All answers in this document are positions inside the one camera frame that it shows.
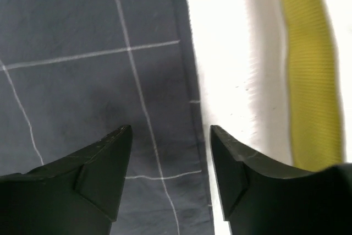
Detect dark grey checked pillowcase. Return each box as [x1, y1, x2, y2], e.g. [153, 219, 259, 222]
[1, 0, 214, 234]

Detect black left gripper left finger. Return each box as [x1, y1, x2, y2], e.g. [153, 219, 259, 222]
[1, 125, 133, 235]

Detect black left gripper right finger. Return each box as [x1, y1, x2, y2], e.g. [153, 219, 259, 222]
[210, 125, 351, 234]

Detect white pillow with yellow edge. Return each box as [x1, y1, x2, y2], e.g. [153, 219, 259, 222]
[244, 0, 351, 171]

